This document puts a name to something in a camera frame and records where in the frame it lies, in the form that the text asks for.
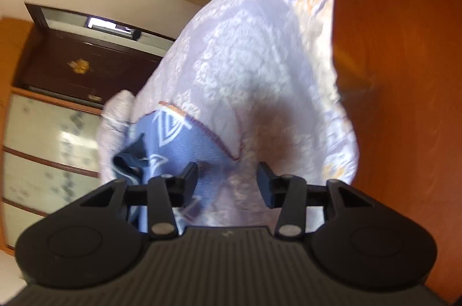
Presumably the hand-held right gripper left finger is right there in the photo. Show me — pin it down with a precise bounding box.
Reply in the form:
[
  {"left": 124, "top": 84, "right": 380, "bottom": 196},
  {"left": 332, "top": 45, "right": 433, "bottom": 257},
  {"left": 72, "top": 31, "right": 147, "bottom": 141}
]
[{"left": 77, "top": 162, "right": 200, "bottom": 241}]

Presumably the dark brown door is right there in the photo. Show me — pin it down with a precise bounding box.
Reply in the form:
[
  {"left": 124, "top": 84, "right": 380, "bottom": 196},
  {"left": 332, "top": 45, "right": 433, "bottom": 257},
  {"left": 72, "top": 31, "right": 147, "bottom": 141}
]
[{"left": 14, "top": 2, "right": 177, "bottom": 109}]

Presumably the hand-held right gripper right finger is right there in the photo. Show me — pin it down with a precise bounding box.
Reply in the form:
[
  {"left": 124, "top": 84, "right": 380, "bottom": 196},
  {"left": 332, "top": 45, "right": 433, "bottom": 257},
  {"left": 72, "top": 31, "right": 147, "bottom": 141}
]
[{"left": 257, "top": 162, "right": 377, "bottom": 241}]

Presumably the wooden framed frosted sliding door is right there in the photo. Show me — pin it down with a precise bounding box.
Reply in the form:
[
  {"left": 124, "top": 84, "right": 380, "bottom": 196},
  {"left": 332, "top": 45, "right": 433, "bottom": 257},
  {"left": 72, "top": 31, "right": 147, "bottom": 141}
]
[{"left": 0, "top": 87, "right": 106, "bottom": 251}]

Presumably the gold door ornament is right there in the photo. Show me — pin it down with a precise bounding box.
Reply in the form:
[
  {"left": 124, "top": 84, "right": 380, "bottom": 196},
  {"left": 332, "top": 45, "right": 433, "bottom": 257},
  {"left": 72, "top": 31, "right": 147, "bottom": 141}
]
[{"left": 67, "top": 59, "right": 91, "bottom": 75}]

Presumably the white lavender patterned quilt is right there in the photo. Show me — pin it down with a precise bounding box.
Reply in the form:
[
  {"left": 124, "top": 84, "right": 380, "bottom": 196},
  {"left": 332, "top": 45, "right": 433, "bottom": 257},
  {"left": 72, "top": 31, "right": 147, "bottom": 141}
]
[{"left": 98, "top": 0, "right": 360, "bottom": 233}]

